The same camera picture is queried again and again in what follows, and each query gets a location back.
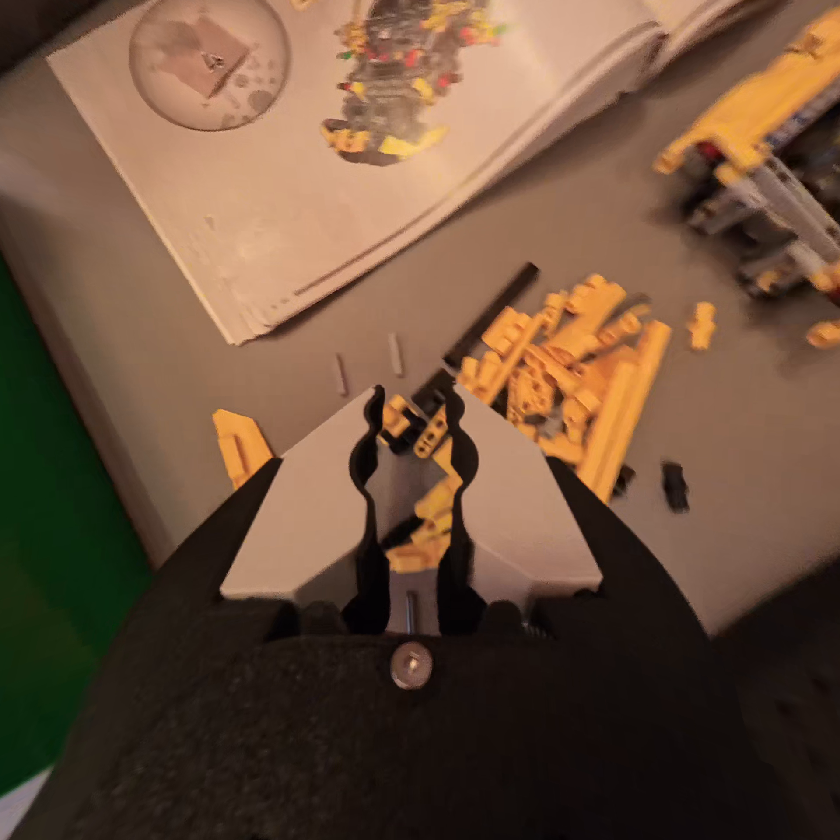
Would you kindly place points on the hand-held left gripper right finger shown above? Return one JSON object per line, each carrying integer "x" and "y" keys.
{"x": 531, "y": 525}

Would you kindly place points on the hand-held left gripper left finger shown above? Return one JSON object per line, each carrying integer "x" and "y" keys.
{"x": 295, "y": 525}

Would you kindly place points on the pile of yellow brick parts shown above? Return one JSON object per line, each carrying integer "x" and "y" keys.
{"x": 590, "y": 341}

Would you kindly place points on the green plastic bin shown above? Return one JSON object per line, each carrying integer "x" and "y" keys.
{"x": 52, "y": 525}

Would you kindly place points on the instruction booklet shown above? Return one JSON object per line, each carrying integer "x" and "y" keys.
{"x": 262, "y": 216}

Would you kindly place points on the yellow black brick car model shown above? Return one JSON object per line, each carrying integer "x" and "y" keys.
{"x": 741, "y": 111}

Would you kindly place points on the grey desk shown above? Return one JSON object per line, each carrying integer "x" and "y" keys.
{"x": 164, "y": 367}

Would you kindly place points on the small black brick part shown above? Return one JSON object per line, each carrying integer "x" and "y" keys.
{"x": 674, "y": 485}

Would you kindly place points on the thin grey brick axle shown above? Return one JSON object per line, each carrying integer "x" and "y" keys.
{"x": 395, "y": 354}

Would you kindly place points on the long black brick beam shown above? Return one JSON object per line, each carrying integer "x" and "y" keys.
{"x": 499, "y": 308}

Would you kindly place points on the small yellow brick part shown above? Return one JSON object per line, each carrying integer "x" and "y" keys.
{"x": 701, "y": 325}

